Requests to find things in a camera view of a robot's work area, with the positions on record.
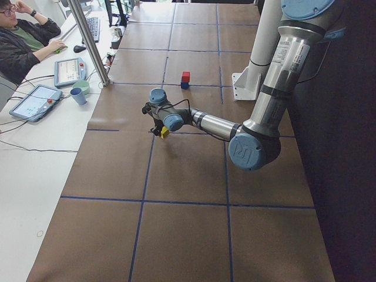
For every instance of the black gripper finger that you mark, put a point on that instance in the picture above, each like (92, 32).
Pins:
(157, 131)

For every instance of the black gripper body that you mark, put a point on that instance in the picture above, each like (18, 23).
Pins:
(157, 124)

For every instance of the yellow wooden block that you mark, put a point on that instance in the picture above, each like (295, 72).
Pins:
(164, 132)

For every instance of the blue wooden block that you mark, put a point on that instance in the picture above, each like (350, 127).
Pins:
(184, 85)

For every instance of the red wooden block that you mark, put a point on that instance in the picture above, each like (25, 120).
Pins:
(185, 78)

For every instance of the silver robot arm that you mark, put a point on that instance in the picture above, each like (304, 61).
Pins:
(286, 33)

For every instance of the blue plastic cup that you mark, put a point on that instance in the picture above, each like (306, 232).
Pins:
(78, 96)

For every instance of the metal cup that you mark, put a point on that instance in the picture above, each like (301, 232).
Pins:
(118, 32)

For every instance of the blue teach pendant far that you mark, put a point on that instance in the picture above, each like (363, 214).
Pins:
(69, 71)

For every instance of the blue teach pendant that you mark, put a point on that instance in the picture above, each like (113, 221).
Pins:
(69, 71)
(37, 103)

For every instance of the black computer mouse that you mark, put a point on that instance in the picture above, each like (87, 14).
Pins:
(79, 48)

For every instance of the black keyboard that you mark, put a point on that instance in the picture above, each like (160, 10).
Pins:
(94, 28)

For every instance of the blue teach pendant near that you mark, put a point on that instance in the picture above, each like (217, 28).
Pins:
(37, 103)

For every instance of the seated person in jacket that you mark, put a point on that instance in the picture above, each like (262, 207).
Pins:
(27, 38)

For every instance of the aluminium frame post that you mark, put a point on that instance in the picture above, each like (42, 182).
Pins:
(80, 19)

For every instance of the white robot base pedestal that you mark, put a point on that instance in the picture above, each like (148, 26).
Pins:
(247, 84)

